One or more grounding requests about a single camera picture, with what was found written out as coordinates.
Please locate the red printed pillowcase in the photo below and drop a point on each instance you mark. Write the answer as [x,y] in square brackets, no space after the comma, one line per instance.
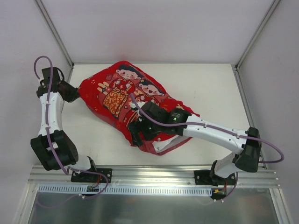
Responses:
[115,93]

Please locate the white slotted cable duct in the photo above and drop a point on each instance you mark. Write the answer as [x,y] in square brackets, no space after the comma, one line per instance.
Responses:
[125,190]

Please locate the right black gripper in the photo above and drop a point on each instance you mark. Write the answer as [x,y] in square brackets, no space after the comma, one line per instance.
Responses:
[139,130]

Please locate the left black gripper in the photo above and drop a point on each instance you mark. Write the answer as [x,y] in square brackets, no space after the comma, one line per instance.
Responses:
[70,92]

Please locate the right aluminium corner post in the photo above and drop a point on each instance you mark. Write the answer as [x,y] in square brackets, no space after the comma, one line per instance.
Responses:
[264,21]

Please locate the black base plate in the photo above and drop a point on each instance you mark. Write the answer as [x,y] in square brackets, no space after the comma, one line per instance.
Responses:
[92,176]
[205,177]

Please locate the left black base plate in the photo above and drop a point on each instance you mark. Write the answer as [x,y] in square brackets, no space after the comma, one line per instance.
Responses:
[92,176]

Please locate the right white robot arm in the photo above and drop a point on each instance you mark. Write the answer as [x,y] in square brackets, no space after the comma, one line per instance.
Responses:
[166,130]

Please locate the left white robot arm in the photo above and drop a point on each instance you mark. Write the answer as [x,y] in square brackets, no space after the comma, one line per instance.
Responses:
[53,148]

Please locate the aluminium corner post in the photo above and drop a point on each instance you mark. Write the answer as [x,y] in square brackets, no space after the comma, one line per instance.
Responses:
[264,21]
[52,28]

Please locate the left aluminium corner post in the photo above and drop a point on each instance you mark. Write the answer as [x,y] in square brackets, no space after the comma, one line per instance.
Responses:
[52,28]

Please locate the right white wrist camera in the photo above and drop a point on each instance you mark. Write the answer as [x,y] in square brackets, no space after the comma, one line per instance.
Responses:
[134,107]

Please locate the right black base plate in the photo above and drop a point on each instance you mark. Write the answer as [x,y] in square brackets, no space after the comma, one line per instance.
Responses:
[205,177]

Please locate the white pillow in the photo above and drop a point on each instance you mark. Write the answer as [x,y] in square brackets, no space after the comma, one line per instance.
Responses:
[163,147]

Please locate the aluminium mounting rail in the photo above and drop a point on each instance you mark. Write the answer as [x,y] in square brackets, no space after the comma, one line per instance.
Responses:
[160,176]

